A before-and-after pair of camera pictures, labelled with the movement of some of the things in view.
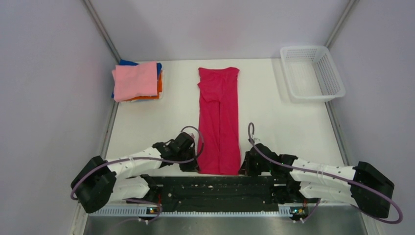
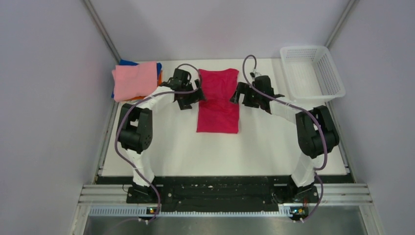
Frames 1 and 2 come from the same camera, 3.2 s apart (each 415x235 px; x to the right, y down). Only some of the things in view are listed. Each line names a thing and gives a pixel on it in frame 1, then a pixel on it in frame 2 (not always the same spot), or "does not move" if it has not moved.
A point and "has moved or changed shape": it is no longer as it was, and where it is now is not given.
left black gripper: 192,166 to 195,97
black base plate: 219,194 does not move
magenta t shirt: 219,152 has moved or changed shape
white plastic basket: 311,74 does not move
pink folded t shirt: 130,80 does not move
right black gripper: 246,169 to 241,89
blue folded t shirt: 125,62 does not move
